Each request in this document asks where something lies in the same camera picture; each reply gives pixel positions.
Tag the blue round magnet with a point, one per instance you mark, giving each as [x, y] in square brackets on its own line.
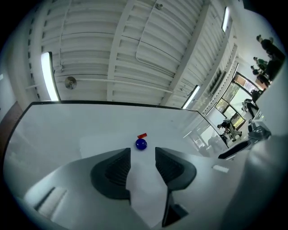
[141, 144]

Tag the small red magnet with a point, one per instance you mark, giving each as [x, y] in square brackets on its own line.
[142, 135]

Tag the small round ceiling fixture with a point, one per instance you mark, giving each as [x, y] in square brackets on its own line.
[159, 6]

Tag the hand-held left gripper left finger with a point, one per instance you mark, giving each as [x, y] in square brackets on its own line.
[112, 175]

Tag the ceiling tube lamp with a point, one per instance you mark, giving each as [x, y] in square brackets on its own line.
[225, 19]
[50, 76]
[191, 96]

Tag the round metal ceiling fixture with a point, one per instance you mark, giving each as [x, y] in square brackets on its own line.
[70, 82]

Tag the whiteboard with black frame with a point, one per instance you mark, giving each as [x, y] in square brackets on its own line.
[67, 125]

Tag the white ceiling pipe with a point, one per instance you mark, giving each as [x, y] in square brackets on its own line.
[135, 83]

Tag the white paper sheet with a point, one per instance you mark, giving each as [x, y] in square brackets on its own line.
[108, 143]

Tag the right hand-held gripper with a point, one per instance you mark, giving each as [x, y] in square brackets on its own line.
[261, 179]

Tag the black-framed window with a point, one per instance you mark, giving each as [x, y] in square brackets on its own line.
[227, 107]

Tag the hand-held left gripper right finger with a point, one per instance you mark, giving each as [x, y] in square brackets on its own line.
[173, 170]

